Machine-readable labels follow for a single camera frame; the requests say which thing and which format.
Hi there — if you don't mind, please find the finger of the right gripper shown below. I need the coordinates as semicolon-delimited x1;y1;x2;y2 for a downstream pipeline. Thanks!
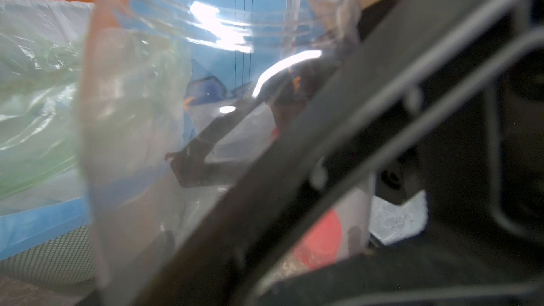
165;96;272;188
136;0;543;305

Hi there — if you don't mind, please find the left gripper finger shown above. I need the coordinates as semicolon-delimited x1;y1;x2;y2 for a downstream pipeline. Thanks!
76;230;175;306

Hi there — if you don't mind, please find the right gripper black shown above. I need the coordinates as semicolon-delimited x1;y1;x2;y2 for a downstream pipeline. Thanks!
259;0;543;305

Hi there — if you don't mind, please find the peanut jar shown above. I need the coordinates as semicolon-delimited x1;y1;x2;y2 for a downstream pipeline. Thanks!
256;173;376;295
77;0;361;305

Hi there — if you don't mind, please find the grey mesh trash bin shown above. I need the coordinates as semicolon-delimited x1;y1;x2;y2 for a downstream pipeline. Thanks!
1;225;96;287

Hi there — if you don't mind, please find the red lid of middle jar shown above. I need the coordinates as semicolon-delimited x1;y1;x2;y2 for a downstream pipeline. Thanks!
292;208;342;270

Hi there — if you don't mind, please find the translucent green bin liner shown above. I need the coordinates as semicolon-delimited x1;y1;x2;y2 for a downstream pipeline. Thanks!
0;0;192;218

